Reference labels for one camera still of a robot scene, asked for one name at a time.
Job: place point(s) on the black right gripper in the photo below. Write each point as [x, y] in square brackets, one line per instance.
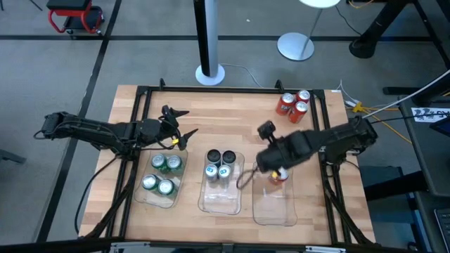
[284, 152]

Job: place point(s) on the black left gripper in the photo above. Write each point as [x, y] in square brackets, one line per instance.
[151, 129]

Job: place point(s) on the green soda can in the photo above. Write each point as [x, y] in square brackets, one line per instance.
[150, 181]
[158, 161]
[174, 162]
[166, 187]

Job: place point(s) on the white Celsius peach can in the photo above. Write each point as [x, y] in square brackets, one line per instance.
[213, 155]
[229, 156]

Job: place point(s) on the blue silver Red Bull can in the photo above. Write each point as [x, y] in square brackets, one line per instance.
[211, 171]
[224, 172]

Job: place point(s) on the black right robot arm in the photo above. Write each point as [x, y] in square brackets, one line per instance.
[344, 137]

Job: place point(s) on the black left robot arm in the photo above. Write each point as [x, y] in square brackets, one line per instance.
[88, 130]

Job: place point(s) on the clear plastic bin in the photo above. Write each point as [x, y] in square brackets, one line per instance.
[154, 202]
[274, 211]
[219, 202]

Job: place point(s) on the white floor lamp silver base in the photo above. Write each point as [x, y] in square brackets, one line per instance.
[295, 46]

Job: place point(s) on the black stand leg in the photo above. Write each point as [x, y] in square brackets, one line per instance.
[364, 47]

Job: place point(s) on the white printed paper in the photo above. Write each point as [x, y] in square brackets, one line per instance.
[422, 114]

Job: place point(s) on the dark side desk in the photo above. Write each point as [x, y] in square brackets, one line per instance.
[429, 158]

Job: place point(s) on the dark tablet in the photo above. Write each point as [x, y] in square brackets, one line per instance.
[443, 127]

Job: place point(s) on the red rolling stool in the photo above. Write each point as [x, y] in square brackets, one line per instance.
[68, 4]

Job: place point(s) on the grey chair leg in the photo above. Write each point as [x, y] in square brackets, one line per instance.
[10, 157]

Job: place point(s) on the black keyboard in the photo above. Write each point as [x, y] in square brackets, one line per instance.
[443, 228]

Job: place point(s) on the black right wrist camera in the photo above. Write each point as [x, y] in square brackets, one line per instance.
[266, 129]

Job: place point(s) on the black metal table frame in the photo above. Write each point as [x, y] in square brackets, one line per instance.
[246, 90]

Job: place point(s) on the silver metal bracket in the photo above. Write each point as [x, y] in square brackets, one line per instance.
[325, 249]
[130, 246]

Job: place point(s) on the blue metal frame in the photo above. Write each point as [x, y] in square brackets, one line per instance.
[420, 225]

